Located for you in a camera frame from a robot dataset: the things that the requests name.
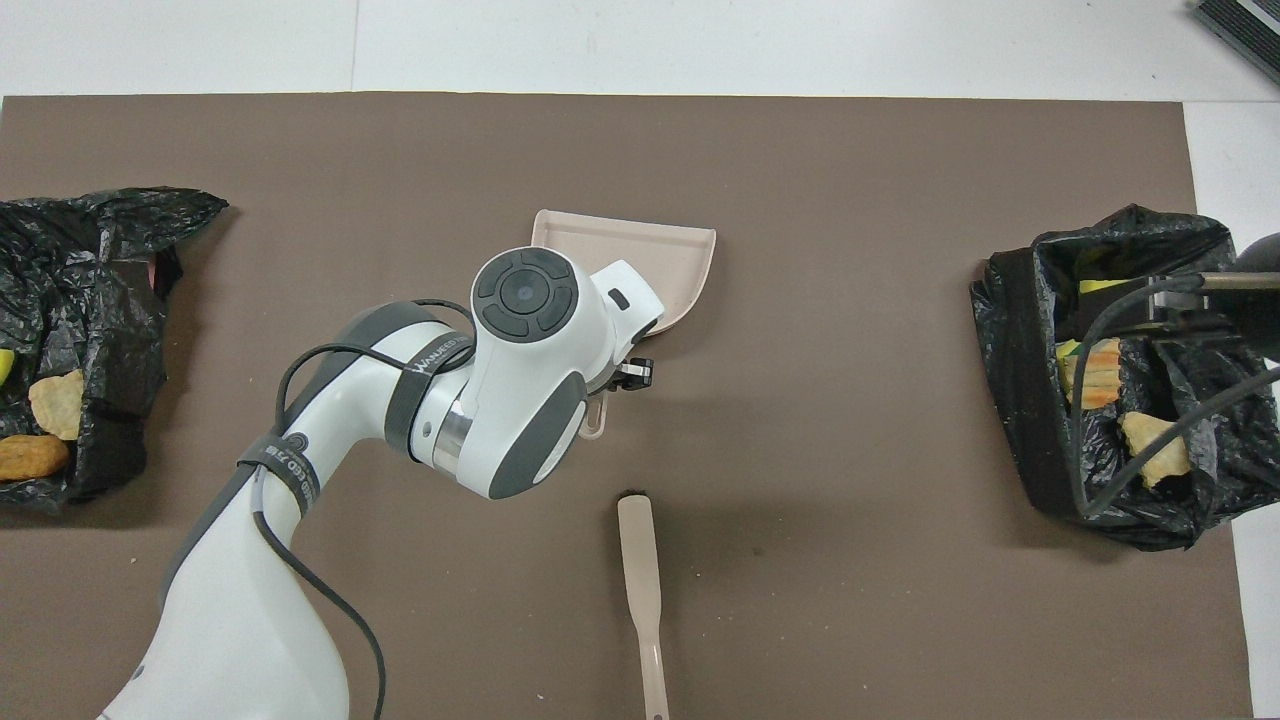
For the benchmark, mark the brown table mat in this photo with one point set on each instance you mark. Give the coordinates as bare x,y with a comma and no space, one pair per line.
800,200

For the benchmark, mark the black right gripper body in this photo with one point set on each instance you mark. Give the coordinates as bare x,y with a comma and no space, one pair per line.
1185,312

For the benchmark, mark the pale toast slice toy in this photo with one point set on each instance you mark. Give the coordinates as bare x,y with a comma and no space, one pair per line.
1150,450

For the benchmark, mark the beige hand brush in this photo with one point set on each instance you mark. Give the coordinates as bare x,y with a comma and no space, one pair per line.
640,560

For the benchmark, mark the crumpled black trash bag bin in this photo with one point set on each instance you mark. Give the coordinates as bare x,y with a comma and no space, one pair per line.
110,330

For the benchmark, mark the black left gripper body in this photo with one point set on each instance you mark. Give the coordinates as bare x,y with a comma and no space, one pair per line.
608,380

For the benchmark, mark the brown bread roll toy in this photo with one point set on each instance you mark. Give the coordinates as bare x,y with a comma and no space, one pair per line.
30,457

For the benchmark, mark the beige plastic dustpan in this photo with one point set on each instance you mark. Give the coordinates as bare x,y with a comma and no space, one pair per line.
670,260

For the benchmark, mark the open black trash bag bin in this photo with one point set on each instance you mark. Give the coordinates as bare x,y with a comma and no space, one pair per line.
1020,420

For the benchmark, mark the pink bin under bag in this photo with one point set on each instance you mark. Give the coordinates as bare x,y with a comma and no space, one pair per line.
152,270

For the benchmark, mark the notched yellow sponge block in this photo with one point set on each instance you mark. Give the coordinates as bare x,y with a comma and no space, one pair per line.
5,367

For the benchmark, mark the yellow green sponge piece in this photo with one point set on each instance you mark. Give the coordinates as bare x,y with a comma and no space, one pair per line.
1067,362

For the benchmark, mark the small curved yellow sponge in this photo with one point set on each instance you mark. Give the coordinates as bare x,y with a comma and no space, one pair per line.
1095,286

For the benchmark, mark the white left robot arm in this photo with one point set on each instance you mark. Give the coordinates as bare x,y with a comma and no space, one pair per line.
520,400

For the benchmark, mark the dark ribbed grille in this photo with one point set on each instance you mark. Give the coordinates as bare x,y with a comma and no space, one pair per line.
1245,25

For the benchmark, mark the striped toy croissant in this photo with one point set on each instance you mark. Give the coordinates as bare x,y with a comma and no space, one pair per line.
58,405
1098,375

